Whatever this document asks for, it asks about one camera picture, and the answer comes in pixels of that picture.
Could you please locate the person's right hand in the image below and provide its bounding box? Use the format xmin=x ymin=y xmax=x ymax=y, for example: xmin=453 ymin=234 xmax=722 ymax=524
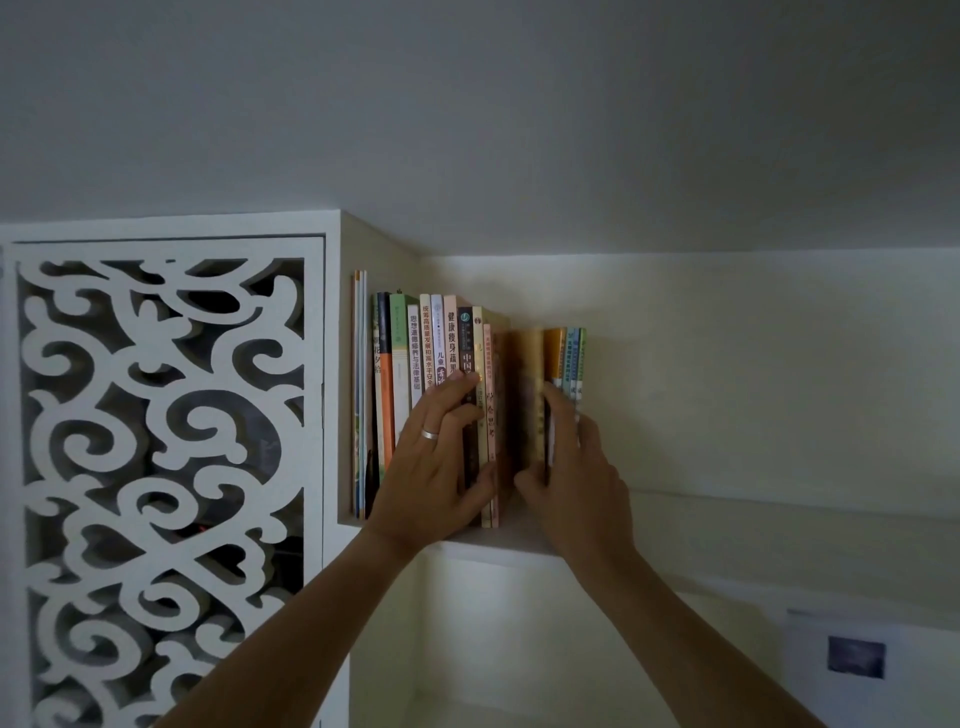
xmin=513 ymin=383 xmax=639 ymax=571

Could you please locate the person's left hand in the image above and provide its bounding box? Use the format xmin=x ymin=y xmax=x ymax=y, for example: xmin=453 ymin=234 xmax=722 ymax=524
xmin=365 ymin=372 xmax=501 ymax=555

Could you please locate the yellow-brown book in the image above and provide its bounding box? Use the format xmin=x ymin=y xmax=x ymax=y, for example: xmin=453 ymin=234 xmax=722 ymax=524
xmin=497 ymin=328 xmax=554 ymax=519

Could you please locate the row of books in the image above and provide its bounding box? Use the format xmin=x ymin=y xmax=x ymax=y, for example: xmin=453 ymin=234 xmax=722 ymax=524
xmin=350 ymin=270 xmax=588 ymax=530

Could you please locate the person's right forearm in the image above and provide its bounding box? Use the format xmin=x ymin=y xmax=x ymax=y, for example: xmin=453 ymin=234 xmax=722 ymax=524
xmin=551 ymin=549 xmax=835 ymax=728

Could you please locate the person's left forearm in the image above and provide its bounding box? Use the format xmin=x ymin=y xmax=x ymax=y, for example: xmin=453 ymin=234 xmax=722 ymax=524
xmin=150 ymin=527 xmax=430 ymax=728

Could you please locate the white bookcase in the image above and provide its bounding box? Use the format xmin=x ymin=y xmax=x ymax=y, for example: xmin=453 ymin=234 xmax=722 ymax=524
xmin=0 ymin=210 xmax=960 ymax=728

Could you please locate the white carved lattice door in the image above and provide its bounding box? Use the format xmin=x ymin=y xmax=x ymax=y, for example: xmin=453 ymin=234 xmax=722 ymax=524
xmin=0 ymin=235 xmax=328 ymax=728

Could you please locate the white paper with dark picture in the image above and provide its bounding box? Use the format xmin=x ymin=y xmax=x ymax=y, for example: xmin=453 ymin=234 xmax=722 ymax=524
xmin=783 ymin=608 xmax=913 ymax=728

